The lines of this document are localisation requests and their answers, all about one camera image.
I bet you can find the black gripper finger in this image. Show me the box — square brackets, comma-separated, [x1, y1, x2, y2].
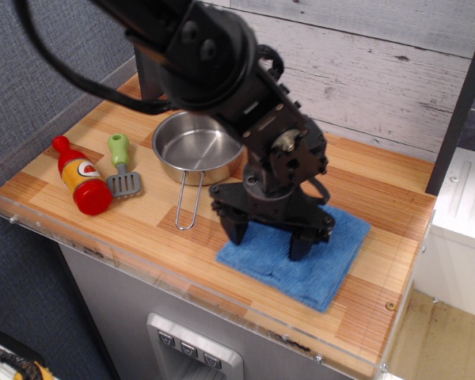
[220, 211, 249, 244]
[289, 234, 314, 260]

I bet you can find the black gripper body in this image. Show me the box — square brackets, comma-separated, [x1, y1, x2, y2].
[209, 165, 335, 242]

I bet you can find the blue cloth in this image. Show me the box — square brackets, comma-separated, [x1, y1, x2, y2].
[216, 206, 371, 312]

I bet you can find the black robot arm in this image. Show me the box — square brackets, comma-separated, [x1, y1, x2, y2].
[100, 1, 335, 260]

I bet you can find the stainless steel pot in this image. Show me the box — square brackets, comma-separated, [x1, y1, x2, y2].
[151, 112, 245, 231]

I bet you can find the grey toy kitchen cabinet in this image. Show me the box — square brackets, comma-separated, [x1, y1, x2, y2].
[61, 246, 346, 379]

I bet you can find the silver dispenser button panel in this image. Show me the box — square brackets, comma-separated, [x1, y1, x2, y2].
[146, 313, 245, 379]

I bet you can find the red toy ketchup bottle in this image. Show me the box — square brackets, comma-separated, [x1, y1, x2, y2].
[51, 135, 112, 215]

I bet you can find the white drainboard counter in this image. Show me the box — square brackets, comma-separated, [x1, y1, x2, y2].
[434, 148, 475, 238]

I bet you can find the yellow tape wad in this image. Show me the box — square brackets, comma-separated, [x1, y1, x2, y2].
[30, 362, 55, 380]

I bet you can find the clear acrylic guard rail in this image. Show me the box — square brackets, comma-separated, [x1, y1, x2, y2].
[0, 55, 434, 379]

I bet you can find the green handled toy spatula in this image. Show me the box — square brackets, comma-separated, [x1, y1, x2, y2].
[107, 133, 142, 198]

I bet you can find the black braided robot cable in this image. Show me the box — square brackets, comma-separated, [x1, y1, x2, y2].
[13, 0, 173, 116]

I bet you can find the black left support post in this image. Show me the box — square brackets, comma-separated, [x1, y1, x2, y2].
[134, 47, 168, 101]

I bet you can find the black support post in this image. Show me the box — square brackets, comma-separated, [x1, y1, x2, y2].
[134, 47, 168, 101]
[425, 51, 475, 196]

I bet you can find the black right support post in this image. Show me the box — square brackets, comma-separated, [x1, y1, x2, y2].
[425, 51, 475, 196]

